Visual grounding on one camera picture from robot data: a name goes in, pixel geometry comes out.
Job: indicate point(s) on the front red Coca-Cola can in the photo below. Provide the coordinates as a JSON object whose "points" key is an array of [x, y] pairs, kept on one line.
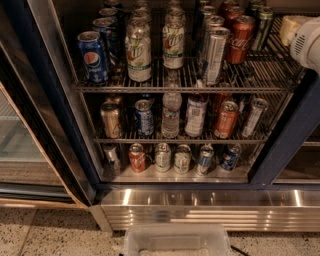
{"points": [[242, 34]]}

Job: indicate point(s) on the middle red Coca-Cola can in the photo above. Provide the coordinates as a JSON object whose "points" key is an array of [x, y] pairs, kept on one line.
{"points": [[232, 13]]}

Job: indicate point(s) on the front green can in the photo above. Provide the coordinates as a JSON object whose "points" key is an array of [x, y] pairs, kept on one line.
{"points": [[264, 18]]}

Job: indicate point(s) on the red can bottom shelf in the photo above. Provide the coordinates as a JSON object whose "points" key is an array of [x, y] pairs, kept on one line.
{"points": [[137, 157]]}

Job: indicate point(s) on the front silver slim can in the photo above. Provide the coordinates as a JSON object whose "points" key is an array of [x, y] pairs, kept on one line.
{"points": [[214, 53]]}

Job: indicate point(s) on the clear plastic bin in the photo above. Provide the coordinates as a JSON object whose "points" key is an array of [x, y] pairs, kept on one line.
{"points": [[177, 239]]}

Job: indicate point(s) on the wire shelf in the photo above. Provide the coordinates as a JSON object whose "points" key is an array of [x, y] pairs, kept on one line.
{"points": [[272, 70], [206, 138]]}

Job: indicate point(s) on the silver slim can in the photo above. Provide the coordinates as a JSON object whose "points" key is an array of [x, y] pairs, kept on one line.
{"points": [[214, 53], [201, 13], [209, 21]]}

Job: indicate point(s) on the rear green can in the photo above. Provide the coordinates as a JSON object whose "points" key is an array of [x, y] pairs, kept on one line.
{"points": [[254, 6]]}

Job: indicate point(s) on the green can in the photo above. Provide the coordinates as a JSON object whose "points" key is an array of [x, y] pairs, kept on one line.
{"points": [[264, 18], [254, 6]]}

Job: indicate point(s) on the gold can middle shelf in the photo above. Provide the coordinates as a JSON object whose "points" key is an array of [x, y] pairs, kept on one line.
{"points": [[111, 117]]}

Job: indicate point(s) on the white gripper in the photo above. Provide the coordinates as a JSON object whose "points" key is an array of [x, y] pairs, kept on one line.
{"points": [[306, 40]]}

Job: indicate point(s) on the red can middle shelf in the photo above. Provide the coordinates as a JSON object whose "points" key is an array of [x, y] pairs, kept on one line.
{"points": [[226, 119]]}

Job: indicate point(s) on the labelled dark bottle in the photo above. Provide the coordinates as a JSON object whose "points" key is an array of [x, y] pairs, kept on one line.
{"points": [[195, 114]]}

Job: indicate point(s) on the clear water bottle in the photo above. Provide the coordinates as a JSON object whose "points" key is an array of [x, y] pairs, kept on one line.
{"points": [[172, 102]]}

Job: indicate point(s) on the top wire shelf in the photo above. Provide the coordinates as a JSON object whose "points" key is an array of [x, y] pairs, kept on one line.
{"points": [[272, 70]]}

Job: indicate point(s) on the open glass fridge door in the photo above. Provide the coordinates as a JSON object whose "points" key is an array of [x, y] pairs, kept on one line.
{"points": [[45, 157]]}

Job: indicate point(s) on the blue Pepsi can bottom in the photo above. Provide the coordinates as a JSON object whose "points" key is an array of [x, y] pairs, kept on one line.
{"points": [[230, 156]]}

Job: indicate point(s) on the red can shelf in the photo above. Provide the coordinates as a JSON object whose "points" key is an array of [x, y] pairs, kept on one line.
{"points": [[137, 157], [226, 119]]}

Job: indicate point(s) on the white 7UP can bottom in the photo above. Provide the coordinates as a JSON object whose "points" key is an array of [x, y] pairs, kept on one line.
{"points": [[182, 159]]}

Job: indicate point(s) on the silver blue can bottom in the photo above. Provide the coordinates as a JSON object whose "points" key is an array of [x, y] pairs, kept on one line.
{"points": [[205, 159]]}

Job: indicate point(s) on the front right 7UP can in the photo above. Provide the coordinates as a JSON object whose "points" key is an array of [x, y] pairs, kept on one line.
{"points": [[173, 44]]}

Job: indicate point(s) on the blue pepsi can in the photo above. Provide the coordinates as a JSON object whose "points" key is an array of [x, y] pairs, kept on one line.
{"points": [[111, 41], [111, 15], [92, 51], [230, 156]]}

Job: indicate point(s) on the middle wire shelf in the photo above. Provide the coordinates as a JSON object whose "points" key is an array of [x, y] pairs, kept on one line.
{"points": [[206, 138]]}

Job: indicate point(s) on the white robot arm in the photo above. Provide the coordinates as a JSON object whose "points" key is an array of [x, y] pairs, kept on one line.
{"points": [[302, 35]]}

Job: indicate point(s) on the red coca-cola can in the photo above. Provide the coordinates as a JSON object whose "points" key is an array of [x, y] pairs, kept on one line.
{"points": [[242, 34], [227, 4], [232, 13]]}

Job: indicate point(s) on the blue can middle shelf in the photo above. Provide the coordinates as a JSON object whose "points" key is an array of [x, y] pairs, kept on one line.
{"points": [[144, 118]]}

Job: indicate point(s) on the rear red Coca-Cola can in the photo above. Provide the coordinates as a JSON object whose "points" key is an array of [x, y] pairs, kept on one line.
{"points": [[227, 4]]}

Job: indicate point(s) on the stainless steel fridge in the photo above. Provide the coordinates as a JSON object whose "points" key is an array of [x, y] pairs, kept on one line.
{"points": [[128, 198]]}

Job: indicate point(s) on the silver can bottom left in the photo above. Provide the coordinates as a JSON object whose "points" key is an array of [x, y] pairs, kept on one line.
{"points": [[111, 153]]}

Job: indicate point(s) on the front left 7UP can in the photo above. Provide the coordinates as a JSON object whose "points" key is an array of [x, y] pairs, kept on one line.
{"points": [[138, 50]]}

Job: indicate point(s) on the silver slim can middle shelf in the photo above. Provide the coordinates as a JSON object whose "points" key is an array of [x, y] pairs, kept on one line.
{"points": [[257, 109]]}

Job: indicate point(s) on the white can bottom shelf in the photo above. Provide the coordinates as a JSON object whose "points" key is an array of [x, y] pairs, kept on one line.
{"points": [[162, 157]]}

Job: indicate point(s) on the front blue Pepsi can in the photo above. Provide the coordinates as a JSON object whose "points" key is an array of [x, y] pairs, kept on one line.
{"points": [[92, 51]]}

